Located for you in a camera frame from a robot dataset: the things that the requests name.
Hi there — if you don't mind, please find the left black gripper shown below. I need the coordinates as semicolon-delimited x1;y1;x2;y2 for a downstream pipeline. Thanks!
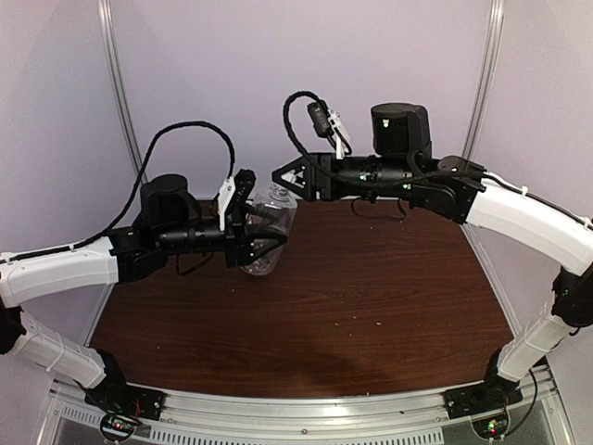
158;203;287;267

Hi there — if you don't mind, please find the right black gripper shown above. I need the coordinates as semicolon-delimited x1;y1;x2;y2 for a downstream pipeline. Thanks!
271;151;417;202

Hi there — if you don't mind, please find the clear plastic bottle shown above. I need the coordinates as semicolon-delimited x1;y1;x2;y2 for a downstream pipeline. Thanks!
242;184;297;276

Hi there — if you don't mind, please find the white flip bottle cap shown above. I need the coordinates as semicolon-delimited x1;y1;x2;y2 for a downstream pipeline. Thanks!
281;171;304;188

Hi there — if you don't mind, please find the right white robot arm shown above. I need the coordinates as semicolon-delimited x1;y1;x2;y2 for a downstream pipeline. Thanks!
272;96;592;410

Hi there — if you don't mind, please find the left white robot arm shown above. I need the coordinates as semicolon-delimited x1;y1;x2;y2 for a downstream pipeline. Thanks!
1;169;287;415

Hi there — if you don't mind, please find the right black braided cable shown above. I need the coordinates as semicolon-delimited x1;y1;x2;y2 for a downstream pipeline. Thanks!
282;91;418;186

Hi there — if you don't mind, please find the black braided cable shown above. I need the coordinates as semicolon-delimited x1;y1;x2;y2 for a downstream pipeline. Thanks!
4;121;237;261
282;91;418;186

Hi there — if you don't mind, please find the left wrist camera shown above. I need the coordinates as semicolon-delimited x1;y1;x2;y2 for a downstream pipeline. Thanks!
217;169;256;232

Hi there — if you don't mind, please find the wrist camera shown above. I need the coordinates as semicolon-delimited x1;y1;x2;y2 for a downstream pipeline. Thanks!
217;169;256;232
307;101;352;159

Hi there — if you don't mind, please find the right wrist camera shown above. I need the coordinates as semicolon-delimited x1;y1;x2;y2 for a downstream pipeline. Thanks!
307;101;352;159

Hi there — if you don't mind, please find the left black braided cable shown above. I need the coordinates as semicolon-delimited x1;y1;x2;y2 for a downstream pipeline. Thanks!
4;121;237;261

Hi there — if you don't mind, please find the front aluminium rail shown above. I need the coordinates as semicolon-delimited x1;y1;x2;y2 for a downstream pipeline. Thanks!
45;365;571;445

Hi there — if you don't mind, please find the left aluminium frame post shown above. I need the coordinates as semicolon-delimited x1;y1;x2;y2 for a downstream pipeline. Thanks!
96;0;142;173

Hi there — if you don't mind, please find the aluminium frame post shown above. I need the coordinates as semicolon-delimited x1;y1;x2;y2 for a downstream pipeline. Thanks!
462;0;505;159
96;0;142;173

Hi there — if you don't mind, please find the right aluminium frame post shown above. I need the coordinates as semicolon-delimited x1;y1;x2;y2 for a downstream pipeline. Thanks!
462;0;505;159

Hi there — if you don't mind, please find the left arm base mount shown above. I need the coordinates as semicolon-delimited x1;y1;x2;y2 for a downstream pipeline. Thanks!
78;383;166;444

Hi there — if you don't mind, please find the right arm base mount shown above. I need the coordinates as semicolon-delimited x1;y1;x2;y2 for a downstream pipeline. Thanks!
443;375;524;441

